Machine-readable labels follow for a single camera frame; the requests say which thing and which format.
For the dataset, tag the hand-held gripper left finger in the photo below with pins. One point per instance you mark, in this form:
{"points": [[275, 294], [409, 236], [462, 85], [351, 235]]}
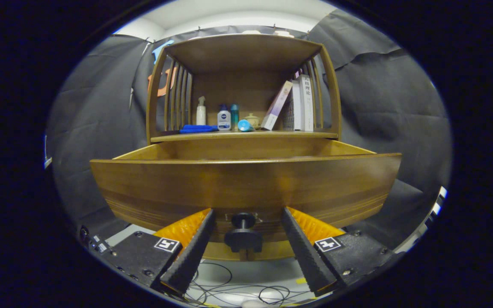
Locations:
{"points": [[193, 256]]}

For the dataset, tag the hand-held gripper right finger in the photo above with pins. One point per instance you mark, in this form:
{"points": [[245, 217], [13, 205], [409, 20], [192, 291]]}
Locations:
{"points": [[304, 252]]}

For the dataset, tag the wooden drawer with black knob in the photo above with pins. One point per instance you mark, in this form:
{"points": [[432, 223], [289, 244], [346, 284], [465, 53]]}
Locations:
{"points": [[246, 184]]}

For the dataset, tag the blue cosmetic tube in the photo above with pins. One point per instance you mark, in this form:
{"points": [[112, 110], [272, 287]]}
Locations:
{"points": [[244, 125]]}

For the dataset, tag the wooden countertop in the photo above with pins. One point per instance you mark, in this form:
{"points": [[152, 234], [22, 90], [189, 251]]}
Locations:
{"points": [[293, 135]]}

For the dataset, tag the wooden cabinet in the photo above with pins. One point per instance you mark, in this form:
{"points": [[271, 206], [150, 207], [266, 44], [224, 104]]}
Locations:
{"points": [[242, 51]]}

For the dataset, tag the yellow floor tape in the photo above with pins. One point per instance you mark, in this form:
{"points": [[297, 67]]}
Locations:
{"points": [[301, 280]]}

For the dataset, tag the blue folded cloth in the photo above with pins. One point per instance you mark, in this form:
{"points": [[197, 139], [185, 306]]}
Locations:
{"points": [[197, 128]]}

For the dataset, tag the white bottle with blue cap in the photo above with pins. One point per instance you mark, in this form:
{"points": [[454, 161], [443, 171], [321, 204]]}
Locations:
{"points": [[224, 122]]}

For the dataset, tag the white pump bottle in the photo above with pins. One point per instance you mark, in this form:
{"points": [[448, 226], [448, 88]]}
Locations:
{"points": [[201, 115]]}

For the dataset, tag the grey patterned book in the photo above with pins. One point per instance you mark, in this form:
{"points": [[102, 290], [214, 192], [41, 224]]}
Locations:
{"points": [[293, 111]]}

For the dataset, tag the lidded ceramic tea bowl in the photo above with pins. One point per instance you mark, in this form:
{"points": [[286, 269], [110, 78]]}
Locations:
{"points": [[253, 119]]}

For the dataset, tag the teal bottle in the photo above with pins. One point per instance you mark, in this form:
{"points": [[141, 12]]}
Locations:
{"points": [[234, 115]]}

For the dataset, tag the purple and white book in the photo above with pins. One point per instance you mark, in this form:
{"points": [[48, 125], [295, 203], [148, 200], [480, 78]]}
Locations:
{"points": [[276, 107]]}

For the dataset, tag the black backdrop cloth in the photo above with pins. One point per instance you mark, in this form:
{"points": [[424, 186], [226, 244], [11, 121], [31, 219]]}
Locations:
{"points": [[392, 115]]}

